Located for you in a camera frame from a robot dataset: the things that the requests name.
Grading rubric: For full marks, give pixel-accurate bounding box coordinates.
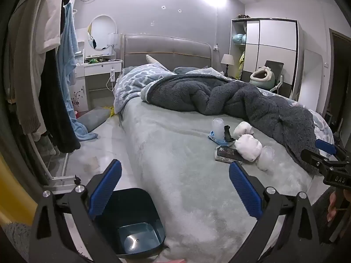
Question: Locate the person's right hand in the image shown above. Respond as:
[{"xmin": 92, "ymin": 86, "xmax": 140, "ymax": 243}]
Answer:
[{"xmin": 327, "ymin": 191, "xmax": 340, "ymax": 223}]

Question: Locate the dark grey fleece blanket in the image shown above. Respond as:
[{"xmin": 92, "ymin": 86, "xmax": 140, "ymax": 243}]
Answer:
[{"xmin": 141, "ymin": 74, "xmax": 333, "ymax": 176}]

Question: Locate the black screen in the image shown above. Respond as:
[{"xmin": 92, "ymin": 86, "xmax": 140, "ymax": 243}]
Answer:
[{"xmin": 264, "ymin": 60, "xmax": 285, "ymax": 85}]

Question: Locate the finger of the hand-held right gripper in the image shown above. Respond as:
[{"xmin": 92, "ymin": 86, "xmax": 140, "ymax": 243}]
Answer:
[
  {"xmin": 315, "ymin": 139, "xmax": 351, "ymax": 165},
  {"xmin": 301, "ymin": 149, "xmax": 331, "ymax": 176}
]

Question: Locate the small white tissue wad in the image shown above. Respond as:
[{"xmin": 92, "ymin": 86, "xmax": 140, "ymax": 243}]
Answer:
[{"xmin": 233, "ymin": 121, "xmax": 254, "ymax": 137}]

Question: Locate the brown door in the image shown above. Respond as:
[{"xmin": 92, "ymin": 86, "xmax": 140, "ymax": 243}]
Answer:
[{"xmin": 322, "ymin": 29, "xmax": 351, "ymax": 143}]

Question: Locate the black hanging garment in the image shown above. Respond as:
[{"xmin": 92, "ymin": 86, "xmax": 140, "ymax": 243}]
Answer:
[{"xmin": 38, "ymin": 49, "xmax": 81, "ymax": 154}]

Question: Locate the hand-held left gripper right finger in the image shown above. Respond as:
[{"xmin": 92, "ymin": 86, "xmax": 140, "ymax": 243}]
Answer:
[{"xmin": 228, "ymin": 161, "xmax": 322, "ymax": 263}]

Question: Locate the large white tissue wad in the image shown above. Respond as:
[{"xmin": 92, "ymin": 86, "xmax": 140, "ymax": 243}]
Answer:
[{"xmin": 234, "ymin": 134, "xmax": 263, "ymax": 162}]

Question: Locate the white vanity table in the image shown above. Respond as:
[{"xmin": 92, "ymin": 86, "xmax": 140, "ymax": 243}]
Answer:
[{"xmin": 75, "ymin": 29, "xmax": 123, "ymax": 113}]

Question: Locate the black book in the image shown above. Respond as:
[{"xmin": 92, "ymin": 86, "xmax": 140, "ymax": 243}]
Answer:
[{"xmin": 215, "ymin": 146, "xmax": 243, "ymax": 165}]

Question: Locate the yellow-green bag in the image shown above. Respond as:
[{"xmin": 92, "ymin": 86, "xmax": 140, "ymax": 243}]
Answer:
[{"xmin": 237, "ymin": 53, "xmax": 245, "ymax": 78}]

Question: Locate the grey upholstered bed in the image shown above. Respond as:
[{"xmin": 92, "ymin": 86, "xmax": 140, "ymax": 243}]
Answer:
[{"xmin": 114, "ymin": 34, "xmax": 336, "ymax": 263}]

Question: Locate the yellow padded object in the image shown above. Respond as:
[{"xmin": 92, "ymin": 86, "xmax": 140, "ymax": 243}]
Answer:
[{"xmin": 0, "ymin": 153, "xmax": 39, "ymax": 225}]

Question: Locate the grey floor cushion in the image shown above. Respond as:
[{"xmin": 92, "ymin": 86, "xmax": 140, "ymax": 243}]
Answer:
[{"xmin": 77, "ymin": 107, "xmax": 110, "ymax": 132}]

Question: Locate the clear plastic cup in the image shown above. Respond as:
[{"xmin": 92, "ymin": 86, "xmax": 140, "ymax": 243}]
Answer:
[
  {"xmin": 212, "ymin": 118, "xmax": 226, "ymax": 140},
  {"xmin": 256, "ymin": 146, "xmax": 275, "ymax": 172}
]

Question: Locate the dark blue trash bin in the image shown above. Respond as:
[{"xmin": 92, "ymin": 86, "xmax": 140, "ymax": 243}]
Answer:
[{"xmin": 95, "ymin": 188, "xmax": 166, "ymax": 258}]

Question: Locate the white clothes rack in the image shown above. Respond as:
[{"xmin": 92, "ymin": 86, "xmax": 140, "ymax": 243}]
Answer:
[{"xmin": 27, "ymin": 0, "xmax": 81, "ymax": 188}]

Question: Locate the white panel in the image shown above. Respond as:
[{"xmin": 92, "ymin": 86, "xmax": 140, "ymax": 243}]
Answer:
[{"xmin": 297, "ymin": 49, "xmax": 324, "ymax": 107}]

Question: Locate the white pillow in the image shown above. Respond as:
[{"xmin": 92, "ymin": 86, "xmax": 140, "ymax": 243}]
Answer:
[{"xmin": 145, "ymin": 55, "xmax": 168, "ymax": 70}]

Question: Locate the blue patterned quilt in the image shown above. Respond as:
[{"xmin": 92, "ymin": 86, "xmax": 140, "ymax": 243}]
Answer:
[{"xmin": 113, "ymin": 63, "xmax": 335, "ymax": 143}]

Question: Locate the bedside lamp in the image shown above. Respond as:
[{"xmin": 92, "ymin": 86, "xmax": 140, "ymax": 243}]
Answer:
[{"xmin": 221, "ymin": 54, "xmax": 234, "ymax": 76}]

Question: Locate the green frog plush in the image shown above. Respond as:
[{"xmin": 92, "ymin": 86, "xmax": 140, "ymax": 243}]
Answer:
[{"xmin": 249, "ymin": 66, "xmax": 275, "ymax": 89}]

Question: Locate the round mirror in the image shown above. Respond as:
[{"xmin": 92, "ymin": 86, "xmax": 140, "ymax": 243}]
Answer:
[{"xmin": 87, "ymin": 15, "xmax": 118, "ymax": 51}]

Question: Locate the light blue robe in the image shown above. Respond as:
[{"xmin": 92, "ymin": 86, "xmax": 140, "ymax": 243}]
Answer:
[{"xmin": 56, "ymin": 3, "xmax": 98, "ymax": 143}]

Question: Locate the blue printed packet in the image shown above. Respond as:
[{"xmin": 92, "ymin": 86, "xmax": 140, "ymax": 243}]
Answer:
[{"xmin": 208, "ymin": 130, "xmax": 234, "ymax": 147}]

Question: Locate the white wardrobe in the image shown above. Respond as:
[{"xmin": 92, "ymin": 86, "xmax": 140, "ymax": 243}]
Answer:
[{"xmin": 229, "ymin": 18, "xmax": 303, "ymax": 99}]

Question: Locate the grey knit garment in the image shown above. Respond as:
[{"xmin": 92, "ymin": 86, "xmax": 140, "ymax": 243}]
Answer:
[{"xmin": 5, "ymin": 0, "xmax": 46, "ymax": 135}]

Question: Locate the white shirt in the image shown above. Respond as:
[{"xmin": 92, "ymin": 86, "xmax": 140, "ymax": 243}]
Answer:
[{"xmin": 36, "ymin": 0, "xmax": 65, "ymax": 54}]

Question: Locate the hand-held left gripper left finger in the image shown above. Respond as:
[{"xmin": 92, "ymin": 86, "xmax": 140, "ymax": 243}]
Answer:
[{"xmin": 29, "ymin": 159, "xmax": 122, "ymax": 263}]

